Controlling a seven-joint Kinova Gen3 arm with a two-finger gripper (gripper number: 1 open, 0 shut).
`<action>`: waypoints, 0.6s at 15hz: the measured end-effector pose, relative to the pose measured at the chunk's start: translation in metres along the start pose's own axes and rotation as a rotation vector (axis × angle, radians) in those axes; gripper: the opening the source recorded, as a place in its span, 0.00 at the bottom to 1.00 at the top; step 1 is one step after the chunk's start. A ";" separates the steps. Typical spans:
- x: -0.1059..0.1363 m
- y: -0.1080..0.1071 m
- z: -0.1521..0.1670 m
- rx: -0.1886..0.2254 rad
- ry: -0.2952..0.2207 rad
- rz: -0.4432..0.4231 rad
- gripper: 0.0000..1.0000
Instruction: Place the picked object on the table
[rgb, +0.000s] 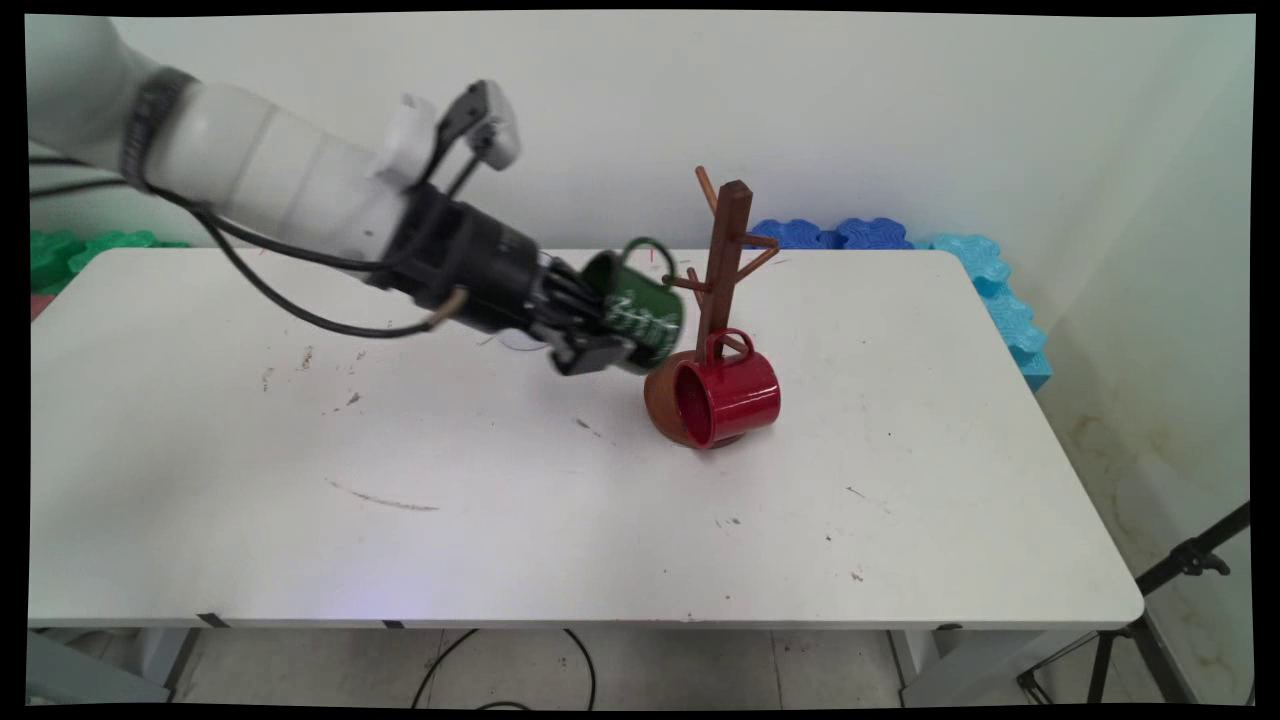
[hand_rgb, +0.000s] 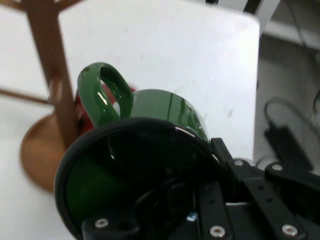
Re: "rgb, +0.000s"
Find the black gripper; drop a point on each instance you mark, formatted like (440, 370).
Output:
(475, 265)

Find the green enamel mug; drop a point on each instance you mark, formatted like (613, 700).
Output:
(652, 312)

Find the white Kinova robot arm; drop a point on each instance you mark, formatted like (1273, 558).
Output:
(280, 170)

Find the brown wooden mug tree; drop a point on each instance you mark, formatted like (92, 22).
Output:
(727, 230)

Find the red ceramic mug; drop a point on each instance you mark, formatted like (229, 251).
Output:
(742, 395)

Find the dark blue foam mat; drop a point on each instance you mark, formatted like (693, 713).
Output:
(830, 236)

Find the light blue foam mat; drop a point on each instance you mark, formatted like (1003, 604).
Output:
(1010, 315)

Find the grey table leg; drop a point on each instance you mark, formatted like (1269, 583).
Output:
(940, 670)
(160, 660)

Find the green foam mat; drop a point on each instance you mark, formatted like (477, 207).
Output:
(70, 255)

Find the red foam mat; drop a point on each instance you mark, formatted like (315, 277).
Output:
(40, 305)

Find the black tripod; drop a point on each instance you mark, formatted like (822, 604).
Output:
(1150, 640)

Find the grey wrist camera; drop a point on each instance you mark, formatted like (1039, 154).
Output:
(490, 120)

